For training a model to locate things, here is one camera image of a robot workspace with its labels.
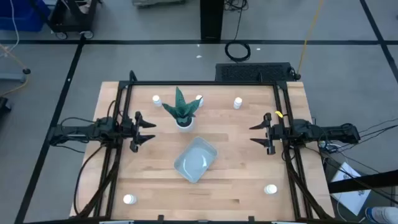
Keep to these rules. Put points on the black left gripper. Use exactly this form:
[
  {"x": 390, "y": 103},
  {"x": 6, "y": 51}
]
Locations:
[{"x": 128, "y": 130}]

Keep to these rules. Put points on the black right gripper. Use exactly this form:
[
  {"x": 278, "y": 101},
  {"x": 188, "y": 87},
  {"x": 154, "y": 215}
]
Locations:
[{"x": 278, "y": 132}]

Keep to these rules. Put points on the white pill bottle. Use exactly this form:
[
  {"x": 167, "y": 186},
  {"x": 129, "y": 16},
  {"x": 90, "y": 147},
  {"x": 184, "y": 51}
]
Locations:
[
  {"x": 157, "y": 100},
  {"x": 237, "y": 102},
  {"x": 270, "y": 189},
  {"x": 200, "y": 99},
  {"x": 129, "y": 199}
]

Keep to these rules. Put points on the grey plastic basket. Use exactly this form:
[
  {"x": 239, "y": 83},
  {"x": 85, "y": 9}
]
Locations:
[{"x": 196, "y": 160}]

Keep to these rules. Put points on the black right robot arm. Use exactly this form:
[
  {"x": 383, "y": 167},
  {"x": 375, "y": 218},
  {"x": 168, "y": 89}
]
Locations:
[{"x": 326, "y": 132}]

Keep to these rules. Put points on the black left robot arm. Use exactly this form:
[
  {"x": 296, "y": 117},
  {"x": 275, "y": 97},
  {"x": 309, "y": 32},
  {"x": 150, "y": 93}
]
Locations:
[{"x": 81, "y": 132}]

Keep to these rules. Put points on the yellow tag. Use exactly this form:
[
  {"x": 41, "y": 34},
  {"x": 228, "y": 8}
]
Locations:
[{"x": 279, "y": 114}]

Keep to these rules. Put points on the white plant pot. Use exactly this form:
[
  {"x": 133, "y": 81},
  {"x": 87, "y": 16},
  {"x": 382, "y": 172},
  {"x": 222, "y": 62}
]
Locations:
[{"x": 186, "y": 127}]

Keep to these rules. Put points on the green snake plant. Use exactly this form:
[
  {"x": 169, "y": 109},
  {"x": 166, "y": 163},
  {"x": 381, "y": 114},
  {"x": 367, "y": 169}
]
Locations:
[{"x": 181, "y": 105}]

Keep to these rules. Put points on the black perforated computer case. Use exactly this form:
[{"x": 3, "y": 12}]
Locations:
[{"x": 252, "y": 73}]

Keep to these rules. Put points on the white paper sheet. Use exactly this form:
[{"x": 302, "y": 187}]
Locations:
[{"x": 351, "y": 199}]

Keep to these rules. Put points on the black beam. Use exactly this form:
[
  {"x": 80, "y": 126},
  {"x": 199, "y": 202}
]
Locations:
[{"x": 363, "y": 181}]

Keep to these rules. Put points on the black pillar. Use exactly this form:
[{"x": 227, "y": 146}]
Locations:
[{"x": 211, "y": 18}]

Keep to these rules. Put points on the black wheeled cart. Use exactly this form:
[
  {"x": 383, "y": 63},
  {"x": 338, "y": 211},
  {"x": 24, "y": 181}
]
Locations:
[{"x": 71, "y": 18}]

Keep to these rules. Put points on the black floor object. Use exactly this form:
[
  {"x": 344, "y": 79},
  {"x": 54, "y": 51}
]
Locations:
[{"x": 4, "y": 105}]

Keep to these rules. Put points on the grey stand base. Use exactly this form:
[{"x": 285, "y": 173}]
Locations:
[{"x": 12, "y": 77}]

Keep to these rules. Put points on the person's shoe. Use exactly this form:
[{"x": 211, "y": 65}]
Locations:
[{"x": 384, "y": 215}]

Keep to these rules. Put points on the blue storage bin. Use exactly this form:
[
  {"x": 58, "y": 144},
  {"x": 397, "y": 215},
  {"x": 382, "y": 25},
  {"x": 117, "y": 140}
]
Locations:
[{"x": 21, "y": 15}]

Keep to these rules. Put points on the black metal table frame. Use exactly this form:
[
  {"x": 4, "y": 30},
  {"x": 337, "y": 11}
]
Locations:
[{"x": 202, "y": 83}]

